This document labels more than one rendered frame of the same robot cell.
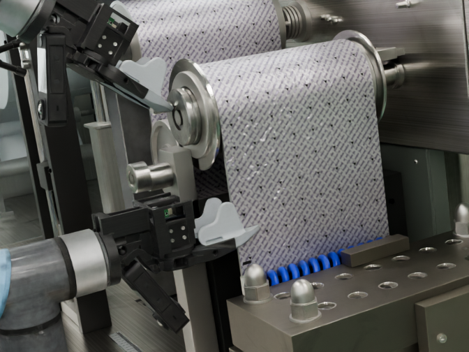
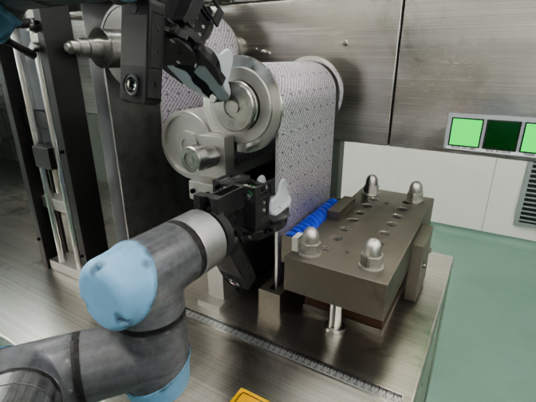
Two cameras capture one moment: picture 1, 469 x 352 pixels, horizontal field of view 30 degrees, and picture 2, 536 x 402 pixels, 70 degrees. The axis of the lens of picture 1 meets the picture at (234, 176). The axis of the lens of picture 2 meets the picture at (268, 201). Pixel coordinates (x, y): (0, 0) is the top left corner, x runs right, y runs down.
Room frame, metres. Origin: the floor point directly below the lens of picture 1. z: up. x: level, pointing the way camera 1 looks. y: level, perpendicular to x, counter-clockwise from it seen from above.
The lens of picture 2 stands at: (0.61, 0.35, 1.32)
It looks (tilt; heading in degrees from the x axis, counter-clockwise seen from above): 21 degrees down; 326
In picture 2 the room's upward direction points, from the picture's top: straight up
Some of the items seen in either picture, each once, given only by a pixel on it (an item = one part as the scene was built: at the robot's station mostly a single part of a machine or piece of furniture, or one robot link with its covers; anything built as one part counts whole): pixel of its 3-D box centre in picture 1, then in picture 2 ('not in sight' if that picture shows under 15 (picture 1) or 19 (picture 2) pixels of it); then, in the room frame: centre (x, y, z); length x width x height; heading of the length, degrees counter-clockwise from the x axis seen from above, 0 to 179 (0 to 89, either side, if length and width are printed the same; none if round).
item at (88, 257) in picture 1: (84, 261); (192, 242); (1.00, 0.19, 1.11); 0.08 x 0.05 x 0.08; 25
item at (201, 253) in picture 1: (200, 251); (269, 219); (1.04, 0.05, 1.09); 0.09 x 0.05 x 0.02; 114
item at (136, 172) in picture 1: (138, 177); (194, 158); (1.14, 0.13, 1.18); 0.04 x 0.02 x 0.04; 25
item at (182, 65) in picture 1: (192, 114); (240, 105); (1.14, 0.04, 1.25); 0.15 x 0.01 x 0.15; 25
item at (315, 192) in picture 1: (310, 200); (307, 175); (1.14, -0.10, 1.11); 0.23 x 0.01 x 0.18; 115
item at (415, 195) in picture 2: not in sight; (415, 191); (1.07, -0.35, 1.05); 0.04 x 0.04 x 0.04
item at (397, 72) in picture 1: (376, 77); not in sight; (1.26, -0.22, 1.25); 0.07 x 0.04 x 0.04; 115
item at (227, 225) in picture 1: (229, 224); (281, 196); (1.07, 0.01, 1.12); 0.09 x 0.03 x 0.06; 114
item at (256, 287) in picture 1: (255, 281); (310, 240); (1.02, -0.01, 1.05); 0.04 x 0.04 x 0.04
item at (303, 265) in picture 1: (326, 266); (315, 221); (1.12, -0.10, 1.03); 0.21 x 0.04 x 0.03; 115
